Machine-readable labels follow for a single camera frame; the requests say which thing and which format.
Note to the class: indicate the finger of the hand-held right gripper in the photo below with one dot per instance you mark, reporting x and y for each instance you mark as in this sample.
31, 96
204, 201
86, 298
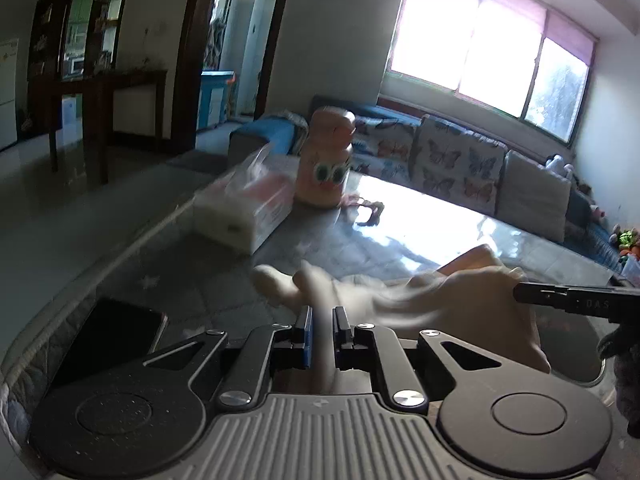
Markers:
575, 301

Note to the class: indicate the white plush toy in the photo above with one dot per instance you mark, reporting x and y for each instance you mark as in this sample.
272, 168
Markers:
559, 165

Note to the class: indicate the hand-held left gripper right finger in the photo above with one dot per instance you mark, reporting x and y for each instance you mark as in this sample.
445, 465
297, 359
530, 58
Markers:
341, 332

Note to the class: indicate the black smartphone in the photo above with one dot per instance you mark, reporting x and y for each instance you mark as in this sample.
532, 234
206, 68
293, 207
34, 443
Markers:
110, 340

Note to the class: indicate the butterfly print cushion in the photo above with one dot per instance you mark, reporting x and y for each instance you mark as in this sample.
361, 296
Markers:
387, 145
460, 165

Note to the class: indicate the cream shirt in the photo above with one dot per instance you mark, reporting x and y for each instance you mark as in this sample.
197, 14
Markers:
450, 300

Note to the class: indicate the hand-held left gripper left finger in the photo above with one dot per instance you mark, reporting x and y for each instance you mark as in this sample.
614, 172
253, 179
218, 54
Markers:
306, 335

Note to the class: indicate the dark wooden table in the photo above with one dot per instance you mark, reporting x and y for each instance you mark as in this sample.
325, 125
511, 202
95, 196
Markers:
110, 85

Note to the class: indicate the window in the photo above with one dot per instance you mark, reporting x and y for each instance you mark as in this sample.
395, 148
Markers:
480, 35

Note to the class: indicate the dark wooden cabinet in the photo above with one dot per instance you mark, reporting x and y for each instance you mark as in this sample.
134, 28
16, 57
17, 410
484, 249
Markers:
55, 35

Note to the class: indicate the pink plush toy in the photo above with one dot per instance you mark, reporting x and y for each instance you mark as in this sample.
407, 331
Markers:
597, 212

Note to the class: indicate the beige cushion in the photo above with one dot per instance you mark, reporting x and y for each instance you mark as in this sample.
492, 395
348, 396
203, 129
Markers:
535, 195

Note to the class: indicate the person's right hand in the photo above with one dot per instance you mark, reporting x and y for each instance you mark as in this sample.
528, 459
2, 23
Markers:
627, 380

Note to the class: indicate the orange green plush toy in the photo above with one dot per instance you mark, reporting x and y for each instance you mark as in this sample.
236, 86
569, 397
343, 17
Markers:
627, 240

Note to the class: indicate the blue storage box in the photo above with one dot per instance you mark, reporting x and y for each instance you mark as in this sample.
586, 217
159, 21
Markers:
215, 100

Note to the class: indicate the orange googly-eyed toy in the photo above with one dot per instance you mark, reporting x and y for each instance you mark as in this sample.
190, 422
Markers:
325, 160

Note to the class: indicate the white pink tissue pack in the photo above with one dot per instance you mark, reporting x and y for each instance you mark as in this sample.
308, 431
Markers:
240, 205

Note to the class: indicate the white fridge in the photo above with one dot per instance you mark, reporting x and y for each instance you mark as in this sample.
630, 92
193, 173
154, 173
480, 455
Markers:
7, 95

